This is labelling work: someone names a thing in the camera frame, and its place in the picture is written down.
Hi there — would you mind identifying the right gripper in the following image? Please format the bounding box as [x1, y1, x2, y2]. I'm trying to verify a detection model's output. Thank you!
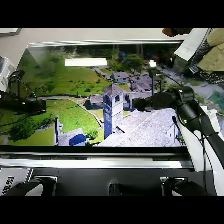
[141, 91, 178, 111]

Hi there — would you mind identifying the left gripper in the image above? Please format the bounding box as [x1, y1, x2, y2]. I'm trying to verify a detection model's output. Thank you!
[18, 97, 48, 114]

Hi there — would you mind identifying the white garment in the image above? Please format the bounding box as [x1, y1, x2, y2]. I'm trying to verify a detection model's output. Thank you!
[173, 27, 212, 62]

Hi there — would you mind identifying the khaki garment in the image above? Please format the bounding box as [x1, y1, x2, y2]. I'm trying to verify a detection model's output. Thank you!
[198, 27, 224, 73]

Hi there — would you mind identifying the black cable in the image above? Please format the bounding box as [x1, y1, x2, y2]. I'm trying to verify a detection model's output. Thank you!
[172, 115, 207, 195]

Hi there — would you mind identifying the silver frame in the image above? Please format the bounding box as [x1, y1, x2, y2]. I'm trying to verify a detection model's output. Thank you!
[0, 39, 224, 197]

